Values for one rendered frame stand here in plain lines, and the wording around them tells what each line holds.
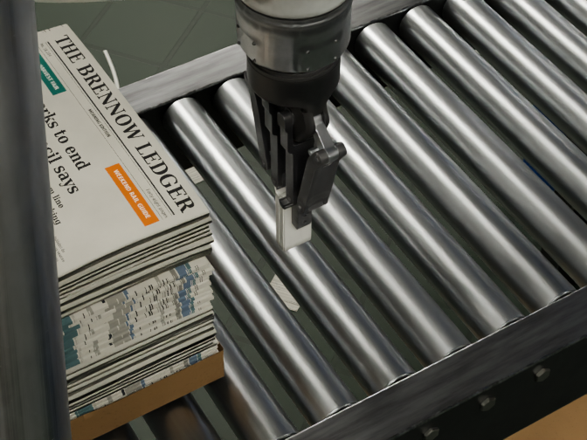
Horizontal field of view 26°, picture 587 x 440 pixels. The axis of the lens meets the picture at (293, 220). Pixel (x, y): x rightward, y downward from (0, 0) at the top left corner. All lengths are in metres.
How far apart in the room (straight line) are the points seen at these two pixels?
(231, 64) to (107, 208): 0.51
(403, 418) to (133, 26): 1.78
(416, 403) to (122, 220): 0.34
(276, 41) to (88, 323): 0.28
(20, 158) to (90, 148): 0.71
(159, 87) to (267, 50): 0.52
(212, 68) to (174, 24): 1.33
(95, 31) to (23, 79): 2.46
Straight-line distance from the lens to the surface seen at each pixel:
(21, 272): 0.37
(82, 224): 1.02
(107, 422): 1.15
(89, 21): 2.85
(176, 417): 1.18
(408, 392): 1.19
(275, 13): 0.93
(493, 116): 1.47
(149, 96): 1.46
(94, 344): 1.07
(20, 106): 0.36
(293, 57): 0.96
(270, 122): 1.07
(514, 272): 1.31
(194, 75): 1.48
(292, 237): 1.16
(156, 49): 2.76
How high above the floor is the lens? 1.78
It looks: 48 degrees down
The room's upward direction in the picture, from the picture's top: straight up
